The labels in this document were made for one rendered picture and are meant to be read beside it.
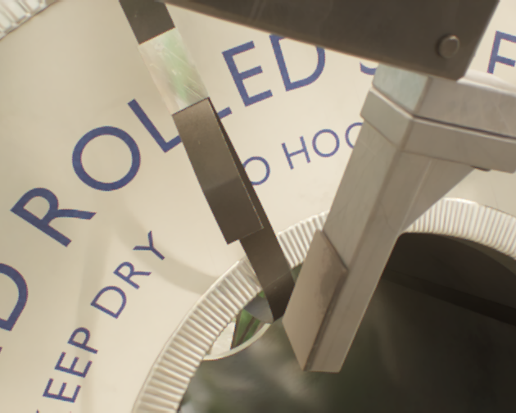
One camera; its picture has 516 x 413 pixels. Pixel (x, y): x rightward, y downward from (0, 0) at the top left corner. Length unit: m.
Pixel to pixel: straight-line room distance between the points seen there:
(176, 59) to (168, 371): 0.27
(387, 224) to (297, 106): 0.38
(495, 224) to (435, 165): 0.46
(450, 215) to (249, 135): 0.22
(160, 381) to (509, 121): 0.42
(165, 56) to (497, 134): 0.34
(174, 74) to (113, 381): 0.27
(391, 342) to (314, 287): 1.02
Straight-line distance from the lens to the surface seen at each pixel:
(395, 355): 1.20
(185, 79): 0.47
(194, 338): 0.53
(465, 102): 0.16
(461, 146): 0.17
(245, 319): 2.39
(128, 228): 0.52
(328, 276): 0.18
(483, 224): 0.63
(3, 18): 0.53
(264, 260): 0.52
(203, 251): 0.52
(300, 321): 0.20
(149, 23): 0.48
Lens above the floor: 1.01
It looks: level
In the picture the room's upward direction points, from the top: 11 degrees clockwise
